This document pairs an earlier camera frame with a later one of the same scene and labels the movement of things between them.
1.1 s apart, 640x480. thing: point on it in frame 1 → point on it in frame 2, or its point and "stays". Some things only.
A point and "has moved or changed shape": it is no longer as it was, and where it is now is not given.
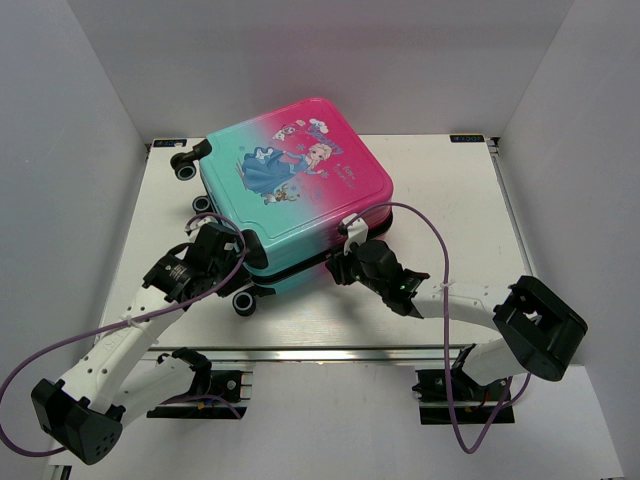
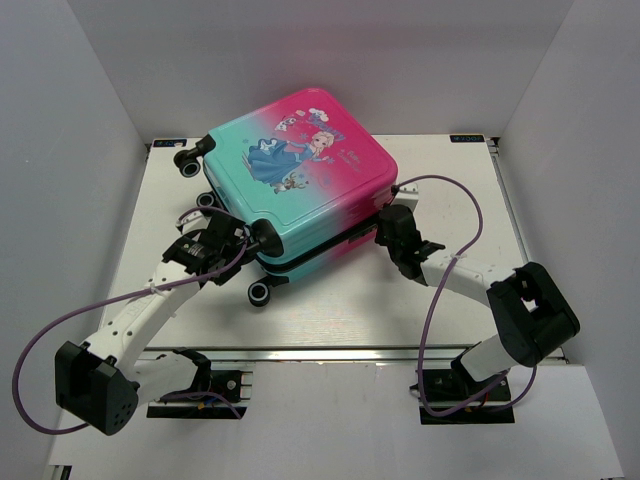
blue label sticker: x=170 y=143 stays
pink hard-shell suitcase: x=286 y=184 has moved or changed shape
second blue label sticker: x=469 y=139 stays
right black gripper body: x=373 y=284 → x=382 y=239
